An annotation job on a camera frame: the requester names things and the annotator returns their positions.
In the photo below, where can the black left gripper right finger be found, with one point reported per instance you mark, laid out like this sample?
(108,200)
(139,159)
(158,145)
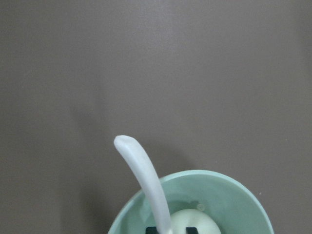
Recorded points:
(191,230)

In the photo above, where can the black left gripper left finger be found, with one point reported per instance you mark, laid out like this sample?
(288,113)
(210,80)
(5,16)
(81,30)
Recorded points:
(151,230)

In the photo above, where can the white steamed bun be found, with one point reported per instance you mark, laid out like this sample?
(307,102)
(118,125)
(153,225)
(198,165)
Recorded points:
(194,218)

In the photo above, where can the white ceramic spoon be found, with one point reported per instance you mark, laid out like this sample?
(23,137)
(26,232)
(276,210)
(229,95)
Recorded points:
(141,166)

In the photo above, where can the mint green bowl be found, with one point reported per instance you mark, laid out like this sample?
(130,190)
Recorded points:
(231,206)

